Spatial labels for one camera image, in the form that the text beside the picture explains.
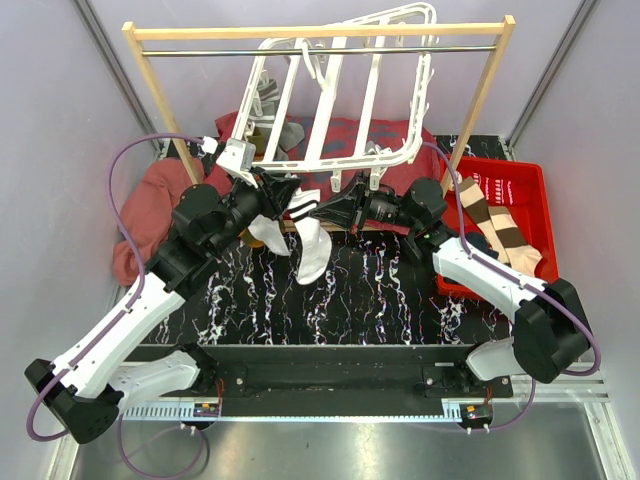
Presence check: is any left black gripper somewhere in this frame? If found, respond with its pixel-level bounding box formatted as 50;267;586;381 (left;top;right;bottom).
210;167;303;255

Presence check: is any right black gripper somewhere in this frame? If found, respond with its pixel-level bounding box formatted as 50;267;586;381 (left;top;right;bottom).
309;171;419;235

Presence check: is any white plastic clip hanger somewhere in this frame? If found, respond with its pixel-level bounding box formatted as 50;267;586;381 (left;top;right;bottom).
228;33;438;193

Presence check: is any white ankle sock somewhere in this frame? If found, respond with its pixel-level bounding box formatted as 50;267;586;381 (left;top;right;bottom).
248;215;290;257

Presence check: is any olive green ribbed sock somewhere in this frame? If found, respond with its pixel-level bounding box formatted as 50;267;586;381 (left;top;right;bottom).
247;127;268;156

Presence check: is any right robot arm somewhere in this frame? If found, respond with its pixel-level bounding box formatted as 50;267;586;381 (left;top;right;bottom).
311;173;594;397

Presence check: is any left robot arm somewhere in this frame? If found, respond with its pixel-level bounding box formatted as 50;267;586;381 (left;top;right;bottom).
25;168;301;444

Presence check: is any red patterned pillow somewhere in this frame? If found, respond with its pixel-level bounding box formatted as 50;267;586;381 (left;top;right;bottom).
201;113;448;245

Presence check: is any grey striped sock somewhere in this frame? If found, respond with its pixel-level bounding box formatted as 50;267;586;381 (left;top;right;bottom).
249;77;305;161

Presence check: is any pink crumpled cloth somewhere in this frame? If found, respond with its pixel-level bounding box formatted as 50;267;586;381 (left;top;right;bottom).
120;158;193;263

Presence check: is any navy dark sock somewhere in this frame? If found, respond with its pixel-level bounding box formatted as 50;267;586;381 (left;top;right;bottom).
465;232;499;259

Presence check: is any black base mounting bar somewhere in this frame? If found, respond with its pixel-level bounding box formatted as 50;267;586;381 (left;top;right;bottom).
139;344;511;416

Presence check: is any red plastic bin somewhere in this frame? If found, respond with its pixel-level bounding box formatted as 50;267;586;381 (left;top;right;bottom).
457;157;559;282

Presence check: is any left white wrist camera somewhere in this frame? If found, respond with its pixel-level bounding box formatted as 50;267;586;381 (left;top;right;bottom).
216;138;258;189

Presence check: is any metal rack rail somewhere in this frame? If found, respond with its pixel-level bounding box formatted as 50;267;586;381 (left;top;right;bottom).
143;45;496;58

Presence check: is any wooden clothes rack frame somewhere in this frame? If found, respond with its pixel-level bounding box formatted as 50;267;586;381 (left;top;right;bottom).
121;13;515;275

